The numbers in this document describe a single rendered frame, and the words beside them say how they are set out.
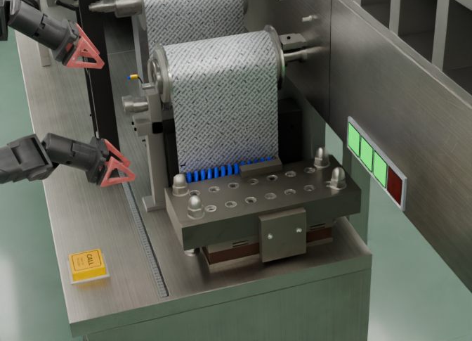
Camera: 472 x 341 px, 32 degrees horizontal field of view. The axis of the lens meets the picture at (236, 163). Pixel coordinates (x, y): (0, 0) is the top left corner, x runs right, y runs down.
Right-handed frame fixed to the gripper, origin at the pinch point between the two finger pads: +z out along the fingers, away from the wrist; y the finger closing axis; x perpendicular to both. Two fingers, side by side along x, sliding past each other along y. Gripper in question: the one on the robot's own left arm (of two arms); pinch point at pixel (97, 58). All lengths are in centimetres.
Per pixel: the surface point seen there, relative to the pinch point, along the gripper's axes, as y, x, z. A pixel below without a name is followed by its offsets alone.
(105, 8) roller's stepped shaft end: -22.2, 6.0, 2.7
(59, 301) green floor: -86, -111, 70
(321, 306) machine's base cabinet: 33, -16, 63
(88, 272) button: 20.1, -36.7, 17.3
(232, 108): 7.6, 7.0, 29.4
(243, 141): 7.5, 1.5, 36.6
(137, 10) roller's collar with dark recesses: -20.7, 9.7, 8.9
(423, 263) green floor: -59, -23, 175
